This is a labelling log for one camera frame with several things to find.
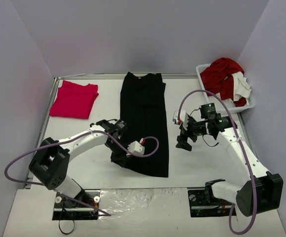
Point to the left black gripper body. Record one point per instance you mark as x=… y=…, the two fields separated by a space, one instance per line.
x=119 y=157

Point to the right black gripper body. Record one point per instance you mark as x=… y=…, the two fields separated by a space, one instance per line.
x=185 y=136

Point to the black t shirt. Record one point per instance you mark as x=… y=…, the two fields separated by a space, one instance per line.
x=142 y=107

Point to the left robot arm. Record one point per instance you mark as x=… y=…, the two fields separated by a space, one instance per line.
x=50 y=165

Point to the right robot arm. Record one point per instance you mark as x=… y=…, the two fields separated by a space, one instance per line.
x=260 y=187

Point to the white plastic basket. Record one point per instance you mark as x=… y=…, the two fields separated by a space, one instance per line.
x=229 y=103

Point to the red t shirt in basket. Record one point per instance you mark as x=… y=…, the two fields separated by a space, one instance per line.
x=217 y=79

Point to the white t shirt in basket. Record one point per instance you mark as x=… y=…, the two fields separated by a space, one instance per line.
x=241 y=88

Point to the folded pink t shirt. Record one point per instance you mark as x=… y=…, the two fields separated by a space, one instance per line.
x=74 y=100

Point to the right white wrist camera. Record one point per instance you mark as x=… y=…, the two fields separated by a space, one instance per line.
x=180 y=118

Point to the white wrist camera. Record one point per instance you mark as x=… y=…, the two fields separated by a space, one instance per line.
x=180 y=118
x=135 y=149

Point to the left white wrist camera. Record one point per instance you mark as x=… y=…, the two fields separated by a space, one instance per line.
x=135 y=149

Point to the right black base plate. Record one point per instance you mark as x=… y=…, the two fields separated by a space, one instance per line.
x=200 y=207

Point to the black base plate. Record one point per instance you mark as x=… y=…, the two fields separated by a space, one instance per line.
x=200 y=207
x=66 y=209

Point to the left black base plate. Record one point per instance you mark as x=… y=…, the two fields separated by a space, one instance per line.
x=66 y=209

